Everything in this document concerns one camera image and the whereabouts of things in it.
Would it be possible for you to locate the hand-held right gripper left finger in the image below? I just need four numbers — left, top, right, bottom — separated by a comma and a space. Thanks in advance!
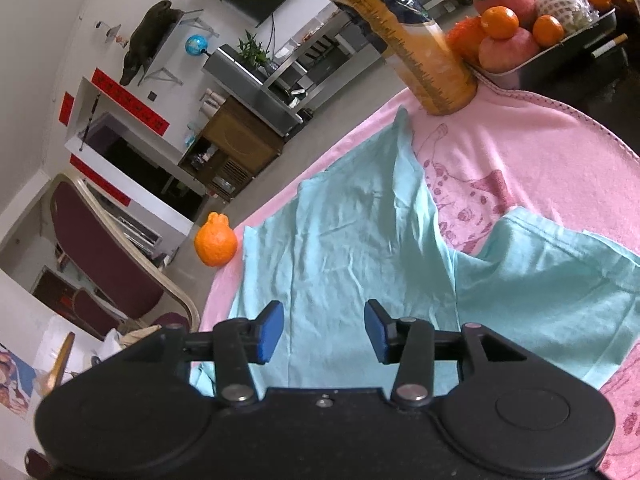
117, 301, 285, 407

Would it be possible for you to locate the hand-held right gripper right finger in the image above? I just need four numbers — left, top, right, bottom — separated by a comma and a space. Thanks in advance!
364, 300, 531, 407

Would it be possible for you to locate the teal shirt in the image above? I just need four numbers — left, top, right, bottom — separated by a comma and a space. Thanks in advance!
189, 107, 640, 401

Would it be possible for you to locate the large bumpy orange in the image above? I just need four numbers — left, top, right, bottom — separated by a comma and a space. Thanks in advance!
194, 211, 236, 267

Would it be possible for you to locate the beige clothing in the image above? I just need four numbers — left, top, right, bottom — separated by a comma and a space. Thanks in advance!
120, 325, 162, 349

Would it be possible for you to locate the brown wooden cabinet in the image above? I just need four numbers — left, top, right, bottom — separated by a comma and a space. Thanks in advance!
177, 95, 284, 204

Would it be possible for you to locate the white kettle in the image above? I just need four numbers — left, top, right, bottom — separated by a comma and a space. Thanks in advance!
202, 88, 224, 116

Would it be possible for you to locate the pink printed blanket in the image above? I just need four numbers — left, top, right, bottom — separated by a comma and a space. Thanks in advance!
197, 67, 640, 480

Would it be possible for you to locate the colourful printed poster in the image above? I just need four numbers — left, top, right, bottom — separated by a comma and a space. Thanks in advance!
0, 342, 37, 412

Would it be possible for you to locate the orange juice bottle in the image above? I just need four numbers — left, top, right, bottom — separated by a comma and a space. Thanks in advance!
312, 0, 479, 115

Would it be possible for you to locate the grey curved media shelf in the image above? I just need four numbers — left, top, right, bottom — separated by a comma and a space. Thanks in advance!
260, 0, 481, 111

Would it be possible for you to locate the green potted plant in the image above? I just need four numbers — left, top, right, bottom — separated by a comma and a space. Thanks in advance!
235, 30, 274, 69

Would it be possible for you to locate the orange mesh bag of fruit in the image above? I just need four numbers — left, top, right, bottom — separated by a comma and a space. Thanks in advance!
444, 16, 489, 66

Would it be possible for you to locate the pink apple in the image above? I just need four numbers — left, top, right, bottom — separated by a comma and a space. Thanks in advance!
478, 27, 544, 74

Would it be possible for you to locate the metal fruit tray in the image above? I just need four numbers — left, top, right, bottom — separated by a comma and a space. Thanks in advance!
465, 7, 619, 92

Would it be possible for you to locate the dark animal figurine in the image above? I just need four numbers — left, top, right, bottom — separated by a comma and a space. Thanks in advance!
119, 0, 184, 87

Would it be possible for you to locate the white cigarette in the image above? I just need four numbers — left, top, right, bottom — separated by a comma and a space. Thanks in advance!
590, 33, 629, 59

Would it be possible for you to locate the fruit in white foam net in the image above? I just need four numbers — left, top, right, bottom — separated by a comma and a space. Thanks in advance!
536, 0, 599, 31

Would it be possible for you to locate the maroon chair with gold frame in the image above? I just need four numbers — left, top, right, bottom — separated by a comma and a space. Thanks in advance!
50, 172, 201, 335
30, 267, 127, 342

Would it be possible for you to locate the metal wall shelf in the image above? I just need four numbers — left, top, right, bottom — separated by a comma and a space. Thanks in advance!
137, 7, 221, 86

